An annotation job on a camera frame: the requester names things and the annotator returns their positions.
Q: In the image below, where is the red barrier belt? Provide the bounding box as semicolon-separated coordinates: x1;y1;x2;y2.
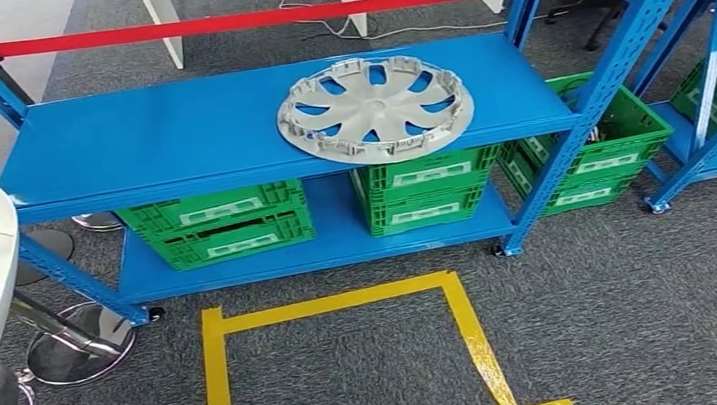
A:
0;0;568;60

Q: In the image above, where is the chrome pedestal stool base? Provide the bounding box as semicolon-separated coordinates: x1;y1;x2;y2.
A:
8;278;143;392
71;209;126;236

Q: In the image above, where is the dark round stool base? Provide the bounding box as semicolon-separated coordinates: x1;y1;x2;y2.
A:
7;222;79;289

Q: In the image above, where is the grey wheel hubcap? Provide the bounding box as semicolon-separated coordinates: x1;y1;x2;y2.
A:
271;45;480;175

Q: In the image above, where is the white floor cable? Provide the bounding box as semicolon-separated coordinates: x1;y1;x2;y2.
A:
277;0;515;52

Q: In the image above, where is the white desk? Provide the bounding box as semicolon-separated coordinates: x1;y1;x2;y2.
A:
137;0;375;73

